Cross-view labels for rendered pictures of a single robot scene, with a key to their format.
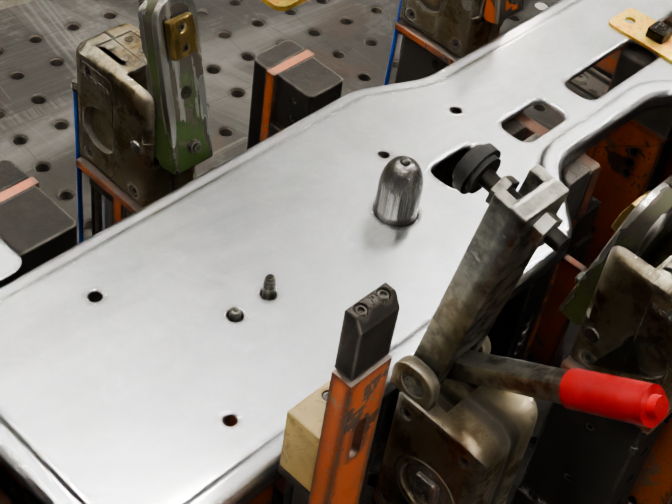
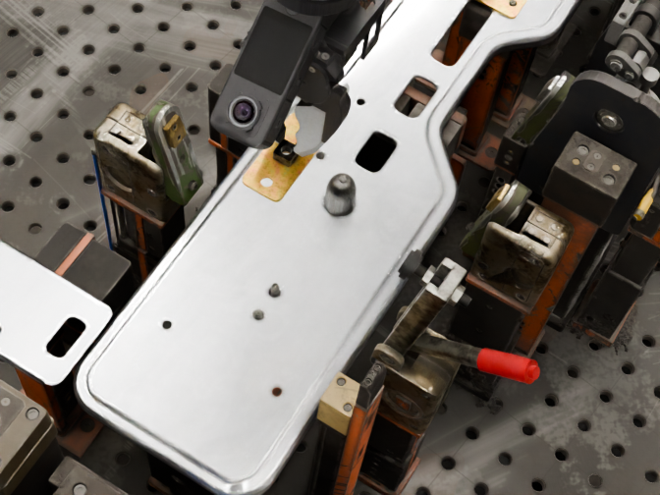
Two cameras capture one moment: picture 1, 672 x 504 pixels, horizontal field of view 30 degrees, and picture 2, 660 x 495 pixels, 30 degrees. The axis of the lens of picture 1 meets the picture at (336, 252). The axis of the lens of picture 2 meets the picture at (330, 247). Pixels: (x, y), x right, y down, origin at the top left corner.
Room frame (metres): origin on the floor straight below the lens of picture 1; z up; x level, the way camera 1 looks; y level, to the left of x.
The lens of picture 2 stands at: (0.03, 0.12, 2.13)
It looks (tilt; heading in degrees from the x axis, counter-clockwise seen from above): 62 degrees down; 347
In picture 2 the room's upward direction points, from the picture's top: 8 degrees clockwise
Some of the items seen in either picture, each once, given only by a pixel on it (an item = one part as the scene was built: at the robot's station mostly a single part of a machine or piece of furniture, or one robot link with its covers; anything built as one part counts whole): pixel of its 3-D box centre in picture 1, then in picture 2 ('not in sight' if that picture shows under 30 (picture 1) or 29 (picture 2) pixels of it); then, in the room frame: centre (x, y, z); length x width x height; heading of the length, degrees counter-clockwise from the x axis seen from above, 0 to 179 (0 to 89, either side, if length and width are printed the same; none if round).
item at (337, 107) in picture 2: not in sight; (319, 98); (0.56, 0.02, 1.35); 0.05 x 0.02 x 0.09; 53
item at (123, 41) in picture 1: (137, 221); (149, 213); (0.73, 0.17, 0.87); 0.12 x 0.09 x 0.35; 52
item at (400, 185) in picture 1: (398, 193); (340, 193); (0.66, -0.04, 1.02); 0.03 x 0.03 x 0.07
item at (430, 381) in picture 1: (415, 380); (388, 356); (0.46, -0.06, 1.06); 0.03 x 0.01 x 0.03; 52
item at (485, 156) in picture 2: (621, 179); (477, 76); (0.92, -0.26, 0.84); 0.13 x 0.05 x 0.29; 52
